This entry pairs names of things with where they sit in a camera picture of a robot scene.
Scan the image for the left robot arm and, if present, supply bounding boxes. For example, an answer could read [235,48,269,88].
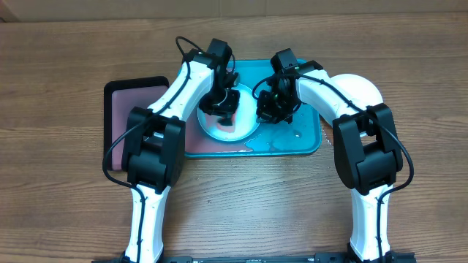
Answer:
[119,39,240,262]

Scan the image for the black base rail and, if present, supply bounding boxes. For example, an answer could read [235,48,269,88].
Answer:
[91,251,417,263]

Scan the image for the black rectangular tray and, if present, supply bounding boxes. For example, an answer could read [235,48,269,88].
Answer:
[103,76,169,154]

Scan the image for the light blue plastic plate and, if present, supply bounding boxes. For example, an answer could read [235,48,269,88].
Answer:
[197,84,260,142]

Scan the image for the white plastic plate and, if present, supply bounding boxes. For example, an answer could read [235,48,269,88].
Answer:
[331,74,383,110]

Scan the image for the green and orange sponge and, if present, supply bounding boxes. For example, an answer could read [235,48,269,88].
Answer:
[217,115,233,126]

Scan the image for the teal plastic tray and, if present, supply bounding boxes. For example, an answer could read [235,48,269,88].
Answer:
[185,60,322,158]

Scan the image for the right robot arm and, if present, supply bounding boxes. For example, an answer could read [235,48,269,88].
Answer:
[252,49,403,262]

